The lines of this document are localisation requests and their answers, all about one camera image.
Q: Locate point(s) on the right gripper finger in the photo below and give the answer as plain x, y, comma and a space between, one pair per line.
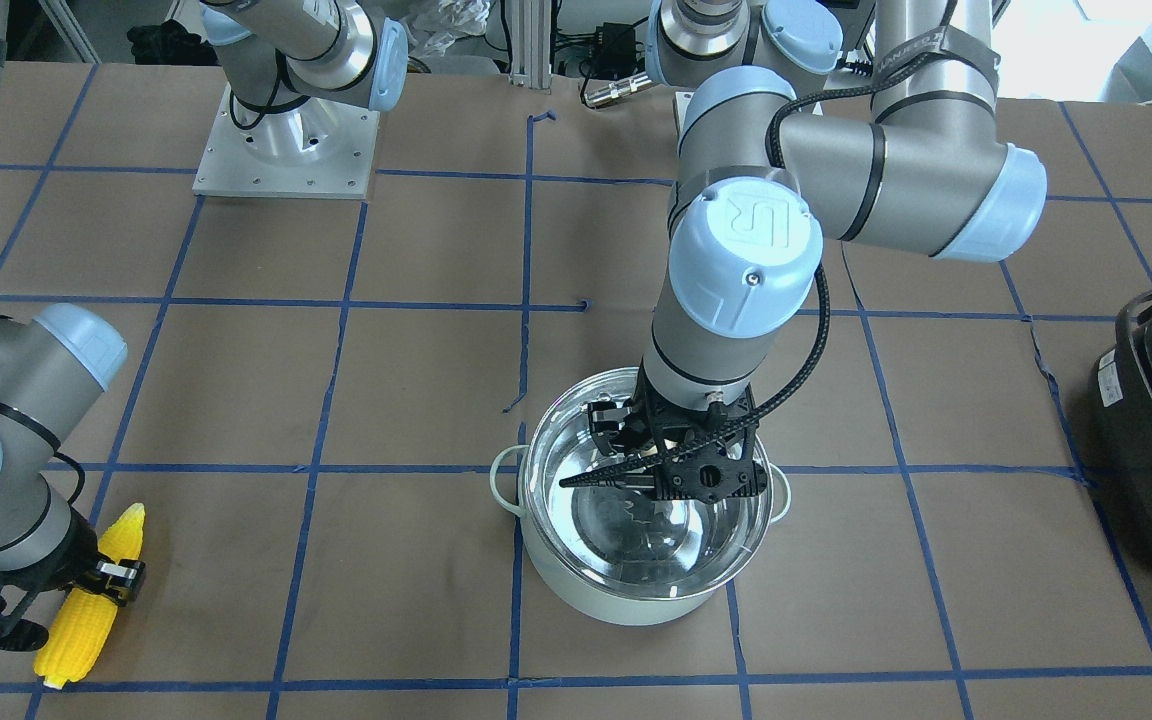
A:
22, 635

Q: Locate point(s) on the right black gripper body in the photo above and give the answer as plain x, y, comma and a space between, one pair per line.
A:
54, 568

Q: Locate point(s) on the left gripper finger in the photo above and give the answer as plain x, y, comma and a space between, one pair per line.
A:
637, 474

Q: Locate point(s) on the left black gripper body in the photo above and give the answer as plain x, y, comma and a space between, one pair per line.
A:
607, 421

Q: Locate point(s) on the glass pot lid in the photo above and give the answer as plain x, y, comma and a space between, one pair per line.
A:
664, 532

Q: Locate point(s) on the yellow toy corn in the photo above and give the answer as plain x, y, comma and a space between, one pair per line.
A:
84, 622

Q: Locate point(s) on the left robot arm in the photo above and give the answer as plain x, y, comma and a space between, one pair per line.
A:
770, 166

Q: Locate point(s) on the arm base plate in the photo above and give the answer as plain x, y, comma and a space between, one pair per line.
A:
320, 150

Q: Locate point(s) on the aluminium frame post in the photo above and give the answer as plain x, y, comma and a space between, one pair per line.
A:
530, 43

